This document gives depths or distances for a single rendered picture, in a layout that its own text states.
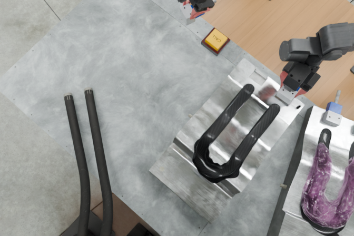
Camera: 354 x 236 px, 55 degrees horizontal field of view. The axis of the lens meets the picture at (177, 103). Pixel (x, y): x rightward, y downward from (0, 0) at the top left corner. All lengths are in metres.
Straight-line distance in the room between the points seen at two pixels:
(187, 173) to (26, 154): 1.22
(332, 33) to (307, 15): 0.52
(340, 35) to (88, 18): 0.88
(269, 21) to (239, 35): 0.13
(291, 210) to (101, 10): 0.98
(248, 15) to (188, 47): 0.27
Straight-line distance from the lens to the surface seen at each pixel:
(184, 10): 1.23
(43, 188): 2.09
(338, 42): 0.96
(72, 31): 1.37
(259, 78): 1.23
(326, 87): 1.39
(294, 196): 1.18
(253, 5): 1.43
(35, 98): 1.31
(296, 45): 0.97
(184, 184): 1.12
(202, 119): 1.10
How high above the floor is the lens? 1.98
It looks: 75 degrees down
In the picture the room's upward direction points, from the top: 9 degrees clockwise
